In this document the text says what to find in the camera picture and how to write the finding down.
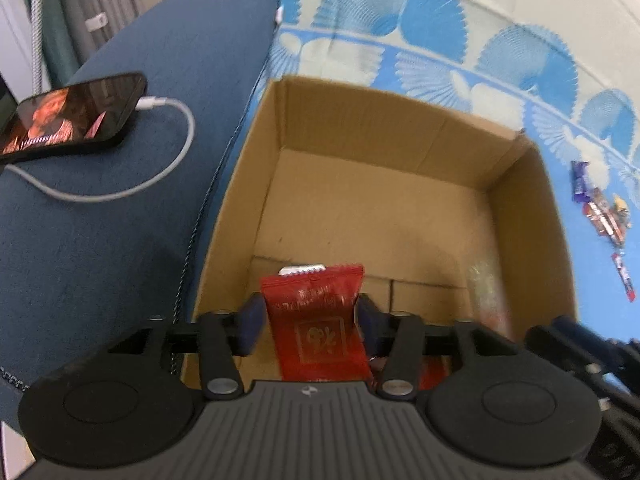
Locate white charging cable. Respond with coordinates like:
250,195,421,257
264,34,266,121
5,95,196,203

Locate garment steamer with braided hose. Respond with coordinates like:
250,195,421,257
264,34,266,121
27,0,51,93

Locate cardboard box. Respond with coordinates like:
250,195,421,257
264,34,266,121
180,74,578,396

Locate brown candy wrapper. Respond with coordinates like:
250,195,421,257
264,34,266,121
585,187,628,246

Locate blue fabric sofa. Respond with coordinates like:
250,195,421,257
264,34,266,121
0,0,291,401

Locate black smartphone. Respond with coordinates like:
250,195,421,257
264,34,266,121
0,73,148,165

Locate red snack packet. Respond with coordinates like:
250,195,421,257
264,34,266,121
260,262,373,382

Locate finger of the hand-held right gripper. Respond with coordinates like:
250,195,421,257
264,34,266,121
526,314,621,361

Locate teal curtain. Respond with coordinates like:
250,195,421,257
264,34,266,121
37,0,81,83

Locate silver stick packet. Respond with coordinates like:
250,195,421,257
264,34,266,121
279,262,326,277

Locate blue fan-print bedsheet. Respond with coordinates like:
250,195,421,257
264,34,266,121
220,0,640,351

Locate white door frame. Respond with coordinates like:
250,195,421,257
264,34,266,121
0,0,36,106

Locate clear plastic snack packet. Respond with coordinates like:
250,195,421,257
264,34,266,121
465,257,511,336

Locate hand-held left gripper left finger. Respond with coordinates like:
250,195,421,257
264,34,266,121
105,292,266,402

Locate purple snack packet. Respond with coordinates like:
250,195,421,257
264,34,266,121
571,160,592,205

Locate thin red stick packet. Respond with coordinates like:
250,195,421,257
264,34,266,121
611,252,636,303

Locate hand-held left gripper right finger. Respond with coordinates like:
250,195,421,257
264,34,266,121
355,294,521,402

